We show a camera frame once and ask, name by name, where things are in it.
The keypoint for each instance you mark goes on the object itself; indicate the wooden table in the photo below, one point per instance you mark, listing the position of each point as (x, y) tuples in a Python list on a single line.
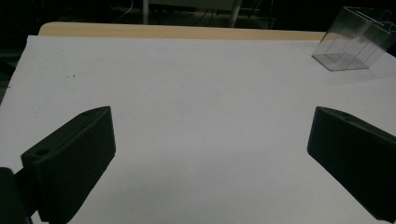
[(155, 31)]

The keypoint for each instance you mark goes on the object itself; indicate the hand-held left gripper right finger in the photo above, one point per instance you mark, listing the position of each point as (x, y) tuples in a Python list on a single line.
[(355, 155)]

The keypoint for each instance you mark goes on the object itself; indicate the clear plastic divided container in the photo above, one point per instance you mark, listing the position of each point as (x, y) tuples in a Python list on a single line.
[(351, 40)]

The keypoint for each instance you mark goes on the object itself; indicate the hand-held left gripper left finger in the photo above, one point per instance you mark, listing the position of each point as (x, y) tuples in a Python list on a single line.
[(71, 161)]

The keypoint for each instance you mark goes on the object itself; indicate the white table sheet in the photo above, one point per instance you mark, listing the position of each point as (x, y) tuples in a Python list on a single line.
[(199, 93)]

